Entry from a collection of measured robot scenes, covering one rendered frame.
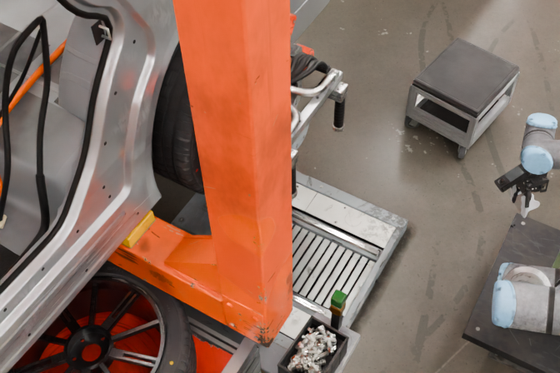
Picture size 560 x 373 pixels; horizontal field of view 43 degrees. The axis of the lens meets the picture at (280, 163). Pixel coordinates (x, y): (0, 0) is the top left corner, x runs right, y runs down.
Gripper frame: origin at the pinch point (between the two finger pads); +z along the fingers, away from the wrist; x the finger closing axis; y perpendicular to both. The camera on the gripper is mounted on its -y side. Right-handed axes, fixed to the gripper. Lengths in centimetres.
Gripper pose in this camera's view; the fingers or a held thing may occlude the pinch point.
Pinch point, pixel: (517, 207)
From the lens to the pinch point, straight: 256.0
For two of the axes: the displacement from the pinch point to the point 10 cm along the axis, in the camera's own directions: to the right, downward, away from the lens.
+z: 0.4, 8.0, 6.0
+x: -1.9, -5.9, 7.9
